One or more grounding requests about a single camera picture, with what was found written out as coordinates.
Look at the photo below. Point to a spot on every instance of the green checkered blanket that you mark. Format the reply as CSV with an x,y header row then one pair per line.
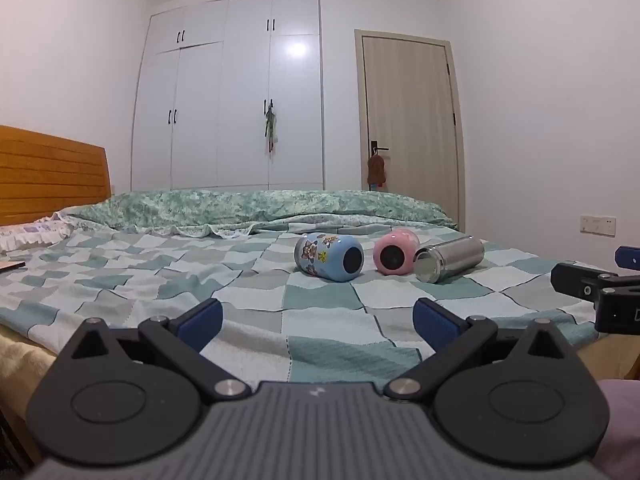
x,y
175,280

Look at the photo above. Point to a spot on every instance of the white wardrobe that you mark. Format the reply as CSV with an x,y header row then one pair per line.
x,y
225,100

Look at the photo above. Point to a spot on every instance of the wooden headboard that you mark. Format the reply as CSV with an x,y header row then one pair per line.
x,y
50,175

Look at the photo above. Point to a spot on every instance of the brown plush toy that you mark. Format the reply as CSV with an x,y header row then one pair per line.
x,y
377,170

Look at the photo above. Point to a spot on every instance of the pink cup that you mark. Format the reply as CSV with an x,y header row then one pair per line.
x,y
395,252

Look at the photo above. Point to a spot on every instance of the dark flat object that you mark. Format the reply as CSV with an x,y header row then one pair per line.
x,y
11,266

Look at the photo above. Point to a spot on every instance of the yellow bed sheet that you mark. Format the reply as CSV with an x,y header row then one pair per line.
x,y
22,380

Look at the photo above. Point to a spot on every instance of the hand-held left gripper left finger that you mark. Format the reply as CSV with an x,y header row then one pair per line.
x,y
202,322

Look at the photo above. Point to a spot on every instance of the floral ruffled pillow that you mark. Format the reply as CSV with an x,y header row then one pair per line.
x,y
35,232

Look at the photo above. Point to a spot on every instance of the blue cartoon print cup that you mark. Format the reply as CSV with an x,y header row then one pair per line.
x,y
325,257

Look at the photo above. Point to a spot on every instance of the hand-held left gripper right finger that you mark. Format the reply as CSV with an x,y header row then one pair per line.
x,y
434,322

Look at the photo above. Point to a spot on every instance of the white wall socket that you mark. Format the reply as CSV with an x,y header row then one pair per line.
x,y
598,224

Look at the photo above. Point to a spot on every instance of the stainless steel cup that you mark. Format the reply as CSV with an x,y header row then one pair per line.
x,y
452,257

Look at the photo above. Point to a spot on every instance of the pink cloth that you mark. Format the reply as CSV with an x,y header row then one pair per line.
x,y
622,425

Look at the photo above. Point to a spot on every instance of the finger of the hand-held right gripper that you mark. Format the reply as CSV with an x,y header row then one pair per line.
x,y
629,257
575,280

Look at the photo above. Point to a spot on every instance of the beige wooden door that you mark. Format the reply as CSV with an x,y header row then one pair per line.
x,y
407,120

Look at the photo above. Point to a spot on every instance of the green hanging ornament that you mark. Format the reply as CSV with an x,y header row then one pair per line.
x,y
270,127

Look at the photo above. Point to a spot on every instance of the green floral quilt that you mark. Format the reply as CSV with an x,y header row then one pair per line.
x,y
250,207

